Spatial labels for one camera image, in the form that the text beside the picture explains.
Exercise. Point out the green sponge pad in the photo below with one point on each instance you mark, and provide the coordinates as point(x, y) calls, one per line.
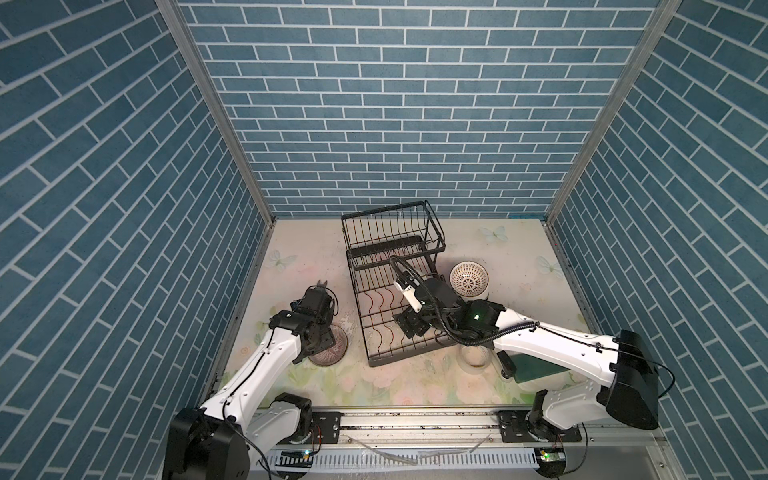
point(529, 368)

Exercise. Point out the left controller board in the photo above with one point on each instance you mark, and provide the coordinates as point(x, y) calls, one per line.
point(293, 461)

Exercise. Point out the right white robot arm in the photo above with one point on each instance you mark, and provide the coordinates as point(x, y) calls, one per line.
point(621, 379)

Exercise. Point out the controller board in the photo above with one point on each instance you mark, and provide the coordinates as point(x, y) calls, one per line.
point(293, 461)
point(551, 462)

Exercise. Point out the right controller board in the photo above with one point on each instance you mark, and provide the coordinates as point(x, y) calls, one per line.
point(551, 462)

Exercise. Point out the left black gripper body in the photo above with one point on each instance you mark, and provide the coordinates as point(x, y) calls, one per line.
point(324, 338)

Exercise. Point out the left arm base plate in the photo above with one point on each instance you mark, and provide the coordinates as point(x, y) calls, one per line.
point(321, 426)

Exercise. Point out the white cable tie strip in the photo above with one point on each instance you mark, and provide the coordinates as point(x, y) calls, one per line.
point(420, 456)

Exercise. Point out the black wire dish rack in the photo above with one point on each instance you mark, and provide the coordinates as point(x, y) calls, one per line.
point(391, 330)

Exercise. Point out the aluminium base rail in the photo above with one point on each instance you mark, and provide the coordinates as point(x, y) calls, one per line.
point(443, 427)

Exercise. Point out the brown striped ceramic bowl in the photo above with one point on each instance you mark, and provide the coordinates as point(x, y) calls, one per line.
point(335, 352)

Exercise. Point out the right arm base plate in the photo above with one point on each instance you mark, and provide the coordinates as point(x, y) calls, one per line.
point(515, 426)

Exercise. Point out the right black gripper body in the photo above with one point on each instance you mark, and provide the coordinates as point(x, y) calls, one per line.
point(417, 319)

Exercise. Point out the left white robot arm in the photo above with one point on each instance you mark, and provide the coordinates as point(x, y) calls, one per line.
point(228, 434)

